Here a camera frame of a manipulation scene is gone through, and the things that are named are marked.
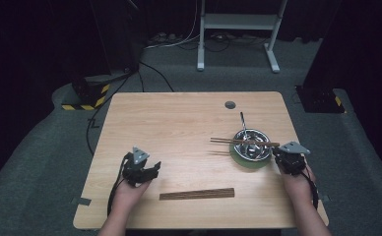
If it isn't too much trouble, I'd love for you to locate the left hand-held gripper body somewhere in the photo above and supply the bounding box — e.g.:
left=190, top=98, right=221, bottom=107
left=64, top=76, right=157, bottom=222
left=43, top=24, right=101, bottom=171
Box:
left=122, top=146, right=158, bottom=188

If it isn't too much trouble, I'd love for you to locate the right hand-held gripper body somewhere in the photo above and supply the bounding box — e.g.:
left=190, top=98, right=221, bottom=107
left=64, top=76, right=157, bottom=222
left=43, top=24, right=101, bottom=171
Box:
left=272, top=141, right=311, bottom=177

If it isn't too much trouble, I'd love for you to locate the shiny metal bowl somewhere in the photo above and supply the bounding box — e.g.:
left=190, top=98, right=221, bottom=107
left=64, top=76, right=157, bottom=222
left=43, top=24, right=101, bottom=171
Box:
left=232, top=128, right=274, bottom=162

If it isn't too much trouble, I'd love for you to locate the brown wooden chopstick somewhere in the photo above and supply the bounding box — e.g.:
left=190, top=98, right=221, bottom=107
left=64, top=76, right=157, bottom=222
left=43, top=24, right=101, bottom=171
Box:
left=210, top=140, right=281, bottom=148
left=210, top=137, right=281, bottom=147

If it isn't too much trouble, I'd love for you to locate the person's left hand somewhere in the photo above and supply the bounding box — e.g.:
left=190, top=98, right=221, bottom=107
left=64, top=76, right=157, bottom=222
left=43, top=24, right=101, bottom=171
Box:
left=112, top=178, right=153, bottom=212

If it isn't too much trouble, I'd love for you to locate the person's right hand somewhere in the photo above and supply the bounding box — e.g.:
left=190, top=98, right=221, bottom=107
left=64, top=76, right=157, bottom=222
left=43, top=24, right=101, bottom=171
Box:
left=279, top=163, right=317, bottom=205

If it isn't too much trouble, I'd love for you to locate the green round plate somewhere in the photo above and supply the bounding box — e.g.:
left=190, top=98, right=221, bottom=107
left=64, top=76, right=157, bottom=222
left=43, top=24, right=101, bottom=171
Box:
left=228, top=143, right=275, bottom=170

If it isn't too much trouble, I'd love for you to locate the metal spoon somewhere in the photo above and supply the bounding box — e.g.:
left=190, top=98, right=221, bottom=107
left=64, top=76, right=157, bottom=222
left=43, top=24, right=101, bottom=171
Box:
left=239, top=111, right=252, bottom=141

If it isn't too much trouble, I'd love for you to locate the dark wooden strip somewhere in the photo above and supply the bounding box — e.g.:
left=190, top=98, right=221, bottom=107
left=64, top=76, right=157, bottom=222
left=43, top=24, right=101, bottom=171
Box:
left=159, top=187, right=236, bottom=202

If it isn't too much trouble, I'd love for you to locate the grey tape piece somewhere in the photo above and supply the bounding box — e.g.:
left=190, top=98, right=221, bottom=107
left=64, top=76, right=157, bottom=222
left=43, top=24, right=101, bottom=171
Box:
left=71, top=197, right=93, bottom=207

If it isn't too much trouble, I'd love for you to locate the black stand base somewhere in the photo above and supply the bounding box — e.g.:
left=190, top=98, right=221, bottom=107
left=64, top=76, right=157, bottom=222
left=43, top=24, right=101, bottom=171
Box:
left=294, top=85, right=347, bottom=115

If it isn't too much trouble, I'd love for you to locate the yellow black striped base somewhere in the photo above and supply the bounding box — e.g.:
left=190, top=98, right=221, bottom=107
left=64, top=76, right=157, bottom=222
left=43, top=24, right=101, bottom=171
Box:
left=61, top=83, right=111, bottom=112

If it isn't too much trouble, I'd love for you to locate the white metal stand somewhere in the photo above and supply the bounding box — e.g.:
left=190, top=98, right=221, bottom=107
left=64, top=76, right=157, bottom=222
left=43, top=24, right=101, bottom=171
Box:
left=196, top=0, right=289, bottom=74

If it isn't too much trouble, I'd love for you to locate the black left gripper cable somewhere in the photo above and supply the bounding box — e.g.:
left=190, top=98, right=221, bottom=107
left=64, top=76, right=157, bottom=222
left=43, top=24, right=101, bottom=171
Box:
left=106, top=151, right=130, bottom=217

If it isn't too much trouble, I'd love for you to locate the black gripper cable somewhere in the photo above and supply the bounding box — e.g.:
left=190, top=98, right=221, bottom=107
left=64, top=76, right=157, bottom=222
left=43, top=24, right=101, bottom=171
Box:
left=301, top=165, right=320, bottom=210
left=106, top=151, right=130, bottom=217

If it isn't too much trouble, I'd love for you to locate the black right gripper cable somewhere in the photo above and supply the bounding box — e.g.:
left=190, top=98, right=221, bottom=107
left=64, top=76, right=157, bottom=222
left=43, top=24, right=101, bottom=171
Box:
left=301, top=165, right=320, bottom=210

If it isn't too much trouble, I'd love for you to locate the long black floor cable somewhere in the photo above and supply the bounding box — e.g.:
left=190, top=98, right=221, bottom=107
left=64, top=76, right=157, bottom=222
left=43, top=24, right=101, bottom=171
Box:
left=85, top=73, right=135, bottom=156

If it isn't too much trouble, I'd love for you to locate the white floor cable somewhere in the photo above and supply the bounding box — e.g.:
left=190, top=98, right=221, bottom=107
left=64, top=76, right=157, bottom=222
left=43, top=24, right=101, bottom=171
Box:
left=144, top=0, right=201, bottom=51

